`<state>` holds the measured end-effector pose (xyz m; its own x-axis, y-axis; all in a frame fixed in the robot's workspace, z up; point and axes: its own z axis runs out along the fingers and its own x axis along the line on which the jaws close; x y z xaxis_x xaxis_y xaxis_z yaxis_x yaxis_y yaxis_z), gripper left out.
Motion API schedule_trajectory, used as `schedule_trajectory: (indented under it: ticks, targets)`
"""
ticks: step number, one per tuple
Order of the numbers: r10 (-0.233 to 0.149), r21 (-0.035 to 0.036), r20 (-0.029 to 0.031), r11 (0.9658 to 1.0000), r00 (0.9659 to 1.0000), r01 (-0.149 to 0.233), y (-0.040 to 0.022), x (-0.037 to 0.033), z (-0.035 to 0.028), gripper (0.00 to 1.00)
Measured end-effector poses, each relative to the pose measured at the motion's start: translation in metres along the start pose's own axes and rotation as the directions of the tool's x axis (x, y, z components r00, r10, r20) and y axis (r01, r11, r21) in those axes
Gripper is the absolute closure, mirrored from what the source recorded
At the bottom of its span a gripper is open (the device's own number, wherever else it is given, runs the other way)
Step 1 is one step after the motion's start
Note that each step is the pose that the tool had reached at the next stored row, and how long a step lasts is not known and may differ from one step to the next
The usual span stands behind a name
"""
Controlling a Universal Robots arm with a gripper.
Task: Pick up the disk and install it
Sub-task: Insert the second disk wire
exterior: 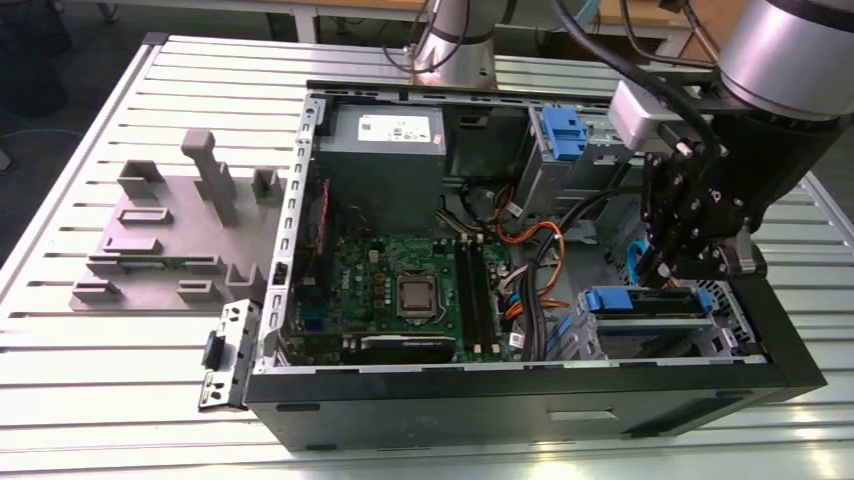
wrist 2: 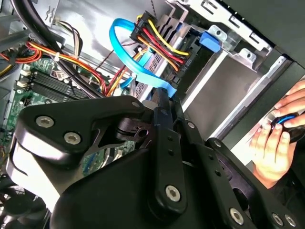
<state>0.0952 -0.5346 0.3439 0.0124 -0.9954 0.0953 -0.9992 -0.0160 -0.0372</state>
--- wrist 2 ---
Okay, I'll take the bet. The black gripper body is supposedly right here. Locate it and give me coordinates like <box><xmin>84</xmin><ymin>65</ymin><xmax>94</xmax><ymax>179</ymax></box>
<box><xmin>49</xmin><ymin>148</ymin><xmax>252</xmax><ymax>229</ymax></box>

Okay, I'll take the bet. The blue data wire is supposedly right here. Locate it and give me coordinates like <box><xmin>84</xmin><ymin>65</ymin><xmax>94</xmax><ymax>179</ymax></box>
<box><xmin>109</xmin><ymin>18</ymin><xmax>178</xmax><ymax>98</ymax></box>

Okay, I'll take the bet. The person's right hand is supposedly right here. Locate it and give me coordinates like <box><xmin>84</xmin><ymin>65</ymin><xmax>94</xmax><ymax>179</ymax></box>
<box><xmin>247</xmin><ymin>122</ymin><xmax>298</xmax><ymax>189</ymax></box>

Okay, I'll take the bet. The round black tool blue ring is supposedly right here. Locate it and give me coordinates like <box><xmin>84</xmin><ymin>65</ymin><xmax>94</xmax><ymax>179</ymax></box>
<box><xmin>270</xmin><ymin>114</ymin><xmax>305</xmax><ymax>144</ymax></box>

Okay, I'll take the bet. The hard disk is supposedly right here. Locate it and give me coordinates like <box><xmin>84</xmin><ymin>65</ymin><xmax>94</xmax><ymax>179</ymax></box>
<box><xmin>133</xmin><ymin>14</ymin><xmax>221</xmax><ymax>98</ymax></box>

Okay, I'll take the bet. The person's left hand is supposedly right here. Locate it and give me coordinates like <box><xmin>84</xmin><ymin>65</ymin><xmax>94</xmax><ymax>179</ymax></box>
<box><xmin>273</xmin><ymin>80</ymin><xmax>305</xmax><ymax>129</ymax></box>

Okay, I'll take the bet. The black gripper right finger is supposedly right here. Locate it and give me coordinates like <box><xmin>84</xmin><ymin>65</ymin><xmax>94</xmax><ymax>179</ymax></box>
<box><xmin>170</xmin><ymin>96</ymin><xmax>299</xmax><ymax>229</ymax></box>

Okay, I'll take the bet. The red yellow black power wire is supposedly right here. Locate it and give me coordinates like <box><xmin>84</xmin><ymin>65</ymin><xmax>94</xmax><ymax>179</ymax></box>
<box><xmin>130</xmin><ymin>13</ymin><xmax>194</xmax><ymax>72</ymax></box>

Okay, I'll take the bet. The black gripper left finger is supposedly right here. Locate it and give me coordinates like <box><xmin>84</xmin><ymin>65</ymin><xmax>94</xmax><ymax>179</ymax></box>
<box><xmin>6</xmin><ymin>87</ymin><xmax>188</xmax><ymax>215</ymax></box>

